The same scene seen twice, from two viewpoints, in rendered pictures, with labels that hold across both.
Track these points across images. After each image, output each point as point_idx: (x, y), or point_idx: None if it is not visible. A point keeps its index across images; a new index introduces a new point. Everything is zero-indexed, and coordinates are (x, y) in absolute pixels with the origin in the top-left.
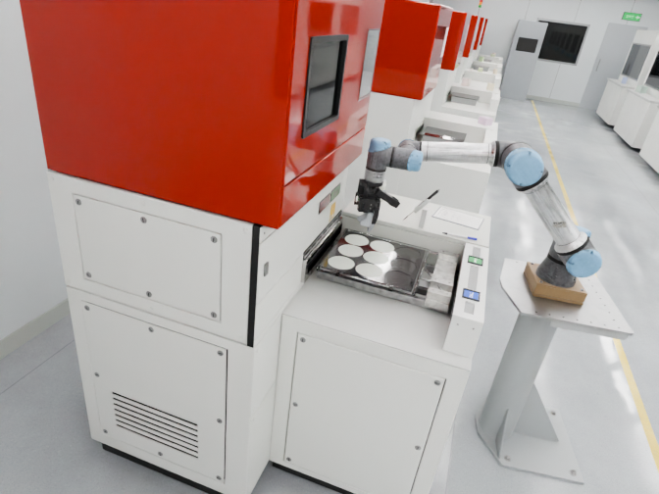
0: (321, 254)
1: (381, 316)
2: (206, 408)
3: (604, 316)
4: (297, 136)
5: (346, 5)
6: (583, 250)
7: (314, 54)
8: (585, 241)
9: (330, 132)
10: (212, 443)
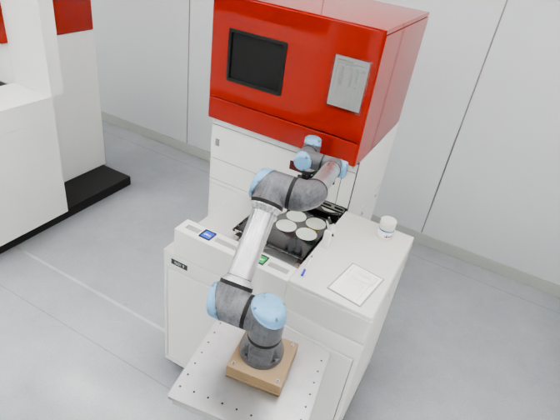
0: None
1: (229, 228)
2: None
3: (202, 386)
4: (222, 75)
5: (281, 22)
6: (217, 281)
7: (239, 39)
8: (222, 278)
9: (270, 100)
10: None
